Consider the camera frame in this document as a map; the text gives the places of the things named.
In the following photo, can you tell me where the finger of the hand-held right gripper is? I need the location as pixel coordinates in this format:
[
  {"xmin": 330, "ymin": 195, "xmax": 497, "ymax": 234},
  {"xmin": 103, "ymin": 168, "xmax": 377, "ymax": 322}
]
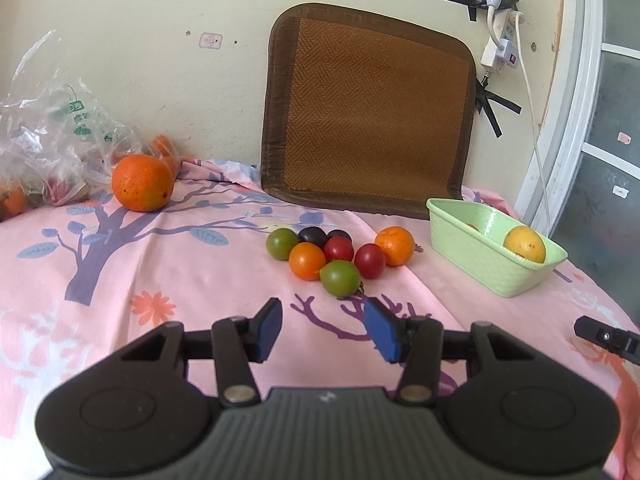
[{"xmin": 573, "ymin": 315, "xmax": 640, "ymax": 367}]

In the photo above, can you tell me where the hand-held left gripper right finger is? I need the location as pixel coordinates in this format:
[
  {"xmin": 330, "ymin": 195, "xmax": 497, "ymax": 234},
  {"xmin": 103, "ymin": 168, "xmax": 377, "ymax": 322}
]
[{"xmin": 364, "ymin": 297, "xmax": 538, "ymax": 407}]

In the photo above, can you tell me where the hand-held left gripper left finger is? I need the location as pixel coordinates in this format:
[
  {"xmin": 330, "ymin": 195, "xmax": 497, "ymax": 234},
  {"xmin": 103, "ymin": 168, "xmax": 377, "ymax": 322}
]
[{"xmin": 119, "ymin": 297, "xmax": 284, "ymax": 407}]

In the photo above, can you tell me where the green cherry tomato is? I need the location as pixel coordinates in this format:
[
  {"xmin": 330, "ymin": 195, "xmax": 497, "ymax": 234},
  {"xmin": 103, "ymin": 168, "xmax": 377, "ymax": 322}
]
[
  {"xmin": 319, "ymin": 260, "xmax": 362, "ymax": 296},
  {"xmin": 265, "ymin": 228, "xmax": 300, "ymax": 261}
]

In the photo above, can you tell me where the light green plastic basket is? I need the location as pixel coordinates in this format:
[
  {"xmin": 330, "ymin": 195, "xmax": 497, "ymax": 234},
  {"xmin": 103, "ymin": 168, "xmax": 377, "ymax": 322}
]
[{"xmin": 426, "ymin": 198, "xmax": 568, "ymax": 299}]

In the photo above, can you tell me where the large yellow grapefruit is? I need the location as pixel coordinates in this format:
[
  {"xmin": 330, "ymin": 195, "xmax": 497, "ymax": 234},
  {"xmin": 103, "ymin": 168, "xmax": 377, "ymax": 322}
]
[{"xmin": 503, "ymin": 225, "xmax": 547, "ymax": 264}]

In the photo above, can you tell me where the red cherry tomato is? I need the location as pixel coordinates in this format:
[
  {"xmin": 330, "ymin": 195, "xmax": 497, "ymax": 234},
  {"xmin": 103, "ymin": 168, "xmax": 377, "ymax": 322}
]
[
  {"xmin": 354, "ymin": 243, "xmax": 387, "ymax": 279},
  {"xmin": 323, "ymin": 236, "xmax": 355, "ymax": 263}
]

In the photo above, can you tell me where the orange cherry tomato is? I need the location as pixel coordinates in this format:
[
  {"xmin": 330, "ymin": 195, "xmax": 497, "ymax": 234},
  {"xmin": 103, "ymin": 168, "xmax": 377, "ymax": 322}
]
[{"xmin": 288, "ymin": 242, "xmax": 327, "ymax": 281}]

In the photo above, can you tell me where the pink printed tablecloth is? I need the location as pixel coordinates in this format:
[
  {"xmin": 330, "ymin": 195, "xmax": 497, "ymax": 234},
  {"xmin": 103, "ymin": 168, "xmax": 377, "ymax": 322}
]
[{"xmin": 0, "ymin": 157, "xmax": 640, "ymax": 480}]

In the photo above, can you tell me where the large orange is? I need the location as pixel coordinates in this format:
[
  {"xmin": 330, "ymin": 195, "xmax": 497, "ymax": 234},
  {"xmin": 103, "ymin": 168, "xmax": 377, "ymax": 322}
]
[{"xmin": 111, "ymin": 154, "xmax": 175, "ymax": 213}]

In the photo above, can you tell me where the brown woven seat mat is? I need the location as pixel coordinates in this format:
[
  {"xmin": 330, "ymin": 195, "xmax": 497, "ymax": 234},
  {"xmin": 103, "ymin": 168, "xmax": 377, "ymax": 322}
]
[{"xmin": 260, "ymin": 2, "xmax": 477, "ymax": 221}]

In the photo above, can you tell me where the clear plastic bag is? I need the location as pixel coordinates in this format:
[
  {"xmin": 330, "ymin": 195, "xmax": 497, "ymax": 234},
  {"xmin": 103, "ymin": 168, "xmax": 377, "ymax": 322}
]
[{"xmin": 0, "ymin": 30, "xmax": 143, "ymax": 222}]

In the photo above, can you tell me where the white power strip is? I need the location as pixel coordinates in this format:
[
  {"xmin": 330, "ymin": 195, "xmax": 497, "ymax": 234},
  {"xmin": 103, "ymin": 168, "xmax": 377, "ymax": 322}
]
[{"xmin": 480, "ymin": 8, "xmax": 523, "ymax": 72}]

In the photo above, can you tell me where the white window frame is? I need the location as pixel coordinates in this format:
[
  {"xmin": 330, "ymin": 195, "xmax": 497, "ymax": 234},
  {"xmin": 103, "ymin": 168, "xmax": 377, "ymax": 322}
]
[{"xmin": 515, "ymin": 0, "xmax": 640, "ymax": 311}]

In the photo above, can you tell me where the white power cable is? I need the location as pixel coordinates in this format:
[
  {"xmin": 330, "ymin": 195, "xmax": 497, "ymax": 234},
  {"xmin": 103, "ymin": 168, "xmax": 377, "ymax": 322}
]
[{"xmin": 511, "ymin": 10, "xmax": 553, "ymax": 238}]

